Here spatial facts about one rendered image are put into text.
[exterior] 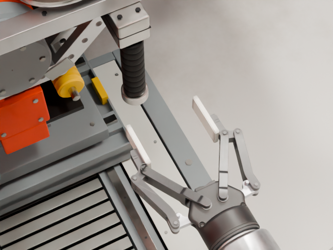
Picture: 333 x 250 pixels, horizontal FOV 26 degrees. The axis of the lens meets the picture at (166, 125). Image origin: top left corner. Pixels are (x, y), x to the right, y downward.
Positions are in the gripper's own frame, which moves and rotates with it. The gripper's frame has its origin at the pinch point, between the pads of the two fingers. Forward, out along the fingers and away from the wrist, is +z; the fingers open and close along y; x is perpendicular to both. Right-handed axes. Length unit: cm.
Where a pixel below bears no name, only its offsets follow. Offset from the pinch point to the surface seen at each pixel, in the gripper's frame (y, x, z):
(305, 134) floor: 55, -83, 24
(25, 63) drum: -14.8, 2.5, 18.1
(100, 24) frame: 2.8, -14.6, 32.7
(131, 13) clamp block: 0.5, 12.1, 12.3
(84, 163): -5, -66, 35
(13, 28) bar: -15.4, 15.1, 14.8
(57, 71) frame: -7.2, -22.7, 32.3
